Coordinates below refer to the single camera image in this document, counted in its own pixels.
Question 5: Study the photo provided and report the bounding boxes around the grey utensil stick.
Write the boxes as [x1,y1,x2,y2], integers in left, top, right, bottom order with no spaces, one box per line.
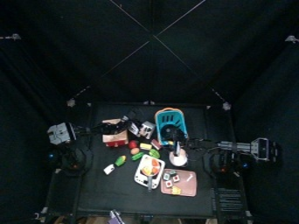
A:
[173,140,181,157]

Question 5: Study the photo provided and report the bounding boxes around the red striped toy bacon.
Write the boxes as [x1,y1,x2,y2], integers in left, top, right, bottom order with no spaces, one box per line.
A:
[150,138,162,151]

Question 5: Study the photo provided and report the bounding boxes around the beige wooden box red base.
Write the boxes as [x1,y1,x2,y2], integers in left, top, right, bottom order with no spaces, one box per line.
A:
[101,117,129,148]

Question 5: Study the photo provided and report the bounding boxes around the teal basket with orange rim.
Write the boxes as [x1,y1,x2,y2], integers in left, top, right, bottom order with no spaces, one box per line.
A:
[153,107,190,144]

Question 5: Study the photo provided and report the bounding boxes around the pink white toy bowl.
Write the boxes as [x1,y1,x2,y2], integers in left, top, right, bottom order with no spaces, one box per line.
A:
[168,150,189,168]

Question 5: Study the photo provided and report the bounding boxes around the green toy pea pod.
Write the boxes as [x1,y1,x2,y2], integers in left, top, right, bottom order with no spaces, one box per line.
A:
[130,151,145,162]

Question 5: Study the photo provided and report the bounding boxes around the yellow green toy corn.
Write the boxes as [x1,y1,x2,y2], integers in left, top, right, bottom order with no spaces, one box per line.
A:
[114,155,126,167]

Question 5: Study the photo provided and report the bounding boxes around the toy pan with fried egg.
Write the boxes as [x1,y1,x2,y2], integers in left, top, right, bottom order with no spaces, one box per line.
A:
[140,157,161,192]

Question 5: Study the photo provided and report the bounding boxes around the white toy stove tray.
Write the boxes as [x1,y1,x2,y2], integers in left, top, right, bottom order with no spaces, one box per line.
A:
[133,154,165,190]

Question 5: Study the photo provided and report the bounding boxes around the small white toy bottle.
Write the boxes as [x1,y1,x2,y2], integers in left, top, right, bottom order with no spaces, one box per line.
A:
[102,164,117,176]

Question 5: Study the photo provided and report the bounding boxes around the pink cutting board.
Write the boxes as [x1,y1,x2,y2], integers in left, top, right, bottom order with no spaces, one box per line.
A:
[160,168,198,198]

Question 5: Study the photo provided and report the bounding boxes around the purple object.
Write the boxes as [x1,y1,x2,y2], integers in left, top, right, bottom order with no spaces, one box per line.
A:
[106,209,126,224]

